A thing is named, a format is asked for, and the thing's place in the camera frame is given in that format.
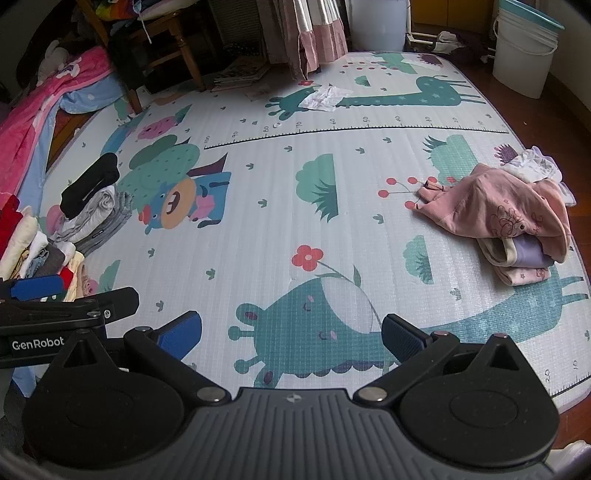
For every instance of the crumpled white cloth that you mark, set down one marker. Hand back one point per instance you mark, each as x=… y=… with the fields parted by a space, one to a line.
x=325 y=98

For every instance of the dark hanging garment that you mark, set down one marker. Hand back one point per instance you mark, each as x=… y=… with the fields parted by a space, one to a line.
x=129 y=60

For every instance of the white plastic bucket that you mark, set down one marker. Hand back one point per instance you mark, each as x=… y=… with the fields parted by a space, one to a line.
x=521 y=60

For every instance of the white lace garment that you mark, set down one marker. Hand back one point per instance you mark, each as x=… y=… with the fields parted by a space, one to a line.
x=535 y=166

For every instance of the pink patterned garment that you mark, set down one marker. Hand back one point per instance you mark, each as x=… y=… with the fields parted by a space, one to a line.
x=521 y=276

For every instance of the pink curtain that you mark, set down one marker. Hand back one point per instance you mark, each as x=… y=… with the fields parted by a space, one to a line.
x=318 y=41

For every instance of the purple and cream garment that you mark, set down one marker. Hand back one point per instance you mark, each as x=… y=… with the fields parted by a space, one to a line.
x=531 y=251

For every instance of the black folded garment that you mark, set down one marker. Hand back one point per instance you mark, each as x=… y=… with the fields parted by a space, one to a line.
x=87 y=184

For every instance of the pink sweatshirt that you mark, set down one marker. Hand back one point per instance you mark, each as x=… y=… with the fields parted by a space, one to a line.
x=485 y=207

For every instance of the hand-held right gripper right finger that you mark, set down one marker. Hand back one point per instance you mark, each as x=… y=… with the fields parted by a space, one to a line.
x=402 y=339

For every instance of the teal plastic basin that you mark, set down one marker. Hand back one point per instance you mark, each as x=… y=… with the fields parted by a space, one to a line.
x=531 y=14

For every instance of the pink printed blanket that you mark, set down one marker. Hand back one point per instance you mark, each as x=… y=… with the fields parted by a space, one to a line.
x=27 y=124

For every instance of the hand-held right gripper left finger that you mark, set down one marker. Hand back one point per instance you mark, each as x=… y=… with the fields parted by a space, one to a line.
x=181 y=331

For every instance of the printed animal play mat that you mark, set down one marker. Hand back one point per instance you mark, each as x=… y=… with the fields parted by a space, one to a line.
x=277 y=207

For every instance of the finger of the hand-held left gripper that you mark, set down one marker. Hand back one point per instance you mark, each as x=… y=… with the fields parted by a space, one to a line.
x=37 y=287
x=92 y=308

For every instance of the small white rag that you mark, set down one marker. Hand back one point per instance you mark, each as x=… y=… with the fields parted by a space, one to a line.
x=449 y=41

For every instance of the grey striped folded garment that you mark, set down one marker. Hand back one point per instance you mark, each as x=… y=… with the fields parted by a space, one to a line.
x=115 y=226

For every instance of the white plastic barrel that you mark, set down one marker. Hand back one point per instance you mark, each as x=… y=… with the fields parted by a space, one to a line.
x=376 y=23

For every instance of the wooden chair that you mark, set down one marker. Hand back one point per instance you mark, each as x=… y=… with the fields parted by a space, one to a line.
x=184 y=50

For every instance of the grey plush toy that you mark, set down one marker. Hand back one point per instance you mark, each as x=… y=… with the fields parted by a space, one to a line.
x=53 y=60

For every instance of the stack of magazines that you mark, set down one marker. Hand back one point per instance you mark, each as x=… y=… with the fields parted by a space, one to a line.
x=240 y=73

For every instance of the stack of folded clothes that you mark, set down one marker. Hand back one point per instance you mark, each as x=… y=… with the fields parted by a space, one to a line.
x=27 y=240

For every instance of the light grey folded garment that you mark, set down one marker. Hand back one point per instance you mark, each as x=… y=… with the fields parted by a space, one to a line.
x=92 y=210

